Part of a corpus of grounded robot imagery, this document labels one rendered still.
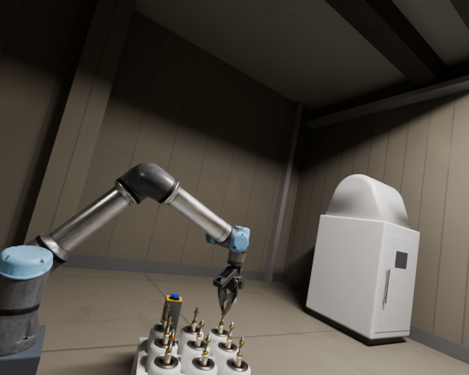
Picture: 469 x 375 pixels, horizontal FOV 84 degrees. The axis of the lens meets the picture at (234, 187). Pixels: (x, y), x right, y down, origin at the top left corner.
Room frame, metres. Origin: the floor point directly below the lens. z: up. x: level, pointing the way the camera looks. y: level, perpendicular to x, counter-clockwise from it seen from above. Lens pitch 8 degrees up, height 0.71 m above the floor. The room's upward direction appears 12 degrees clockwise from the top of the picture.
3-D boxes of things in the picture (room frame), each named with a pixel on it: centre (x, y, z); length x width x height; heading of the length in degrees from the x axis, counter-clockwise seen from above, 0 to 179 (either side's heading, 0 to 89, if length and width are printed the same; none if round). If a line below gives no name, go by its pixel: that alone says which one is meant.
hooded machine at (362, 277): (2.49, -1.33, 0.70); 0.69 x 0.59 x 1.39; 30
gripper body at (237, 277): (1.19, -0.07, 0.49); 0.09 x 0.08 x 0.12; 148
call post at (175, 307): (1.28, 0.17, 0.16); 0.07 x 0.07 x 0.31; 16
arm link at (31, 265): (0.74, 0.51, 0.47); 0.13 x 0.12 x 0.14; 28
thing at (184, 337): (1.14, 0.05, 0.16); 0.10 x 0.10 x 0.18
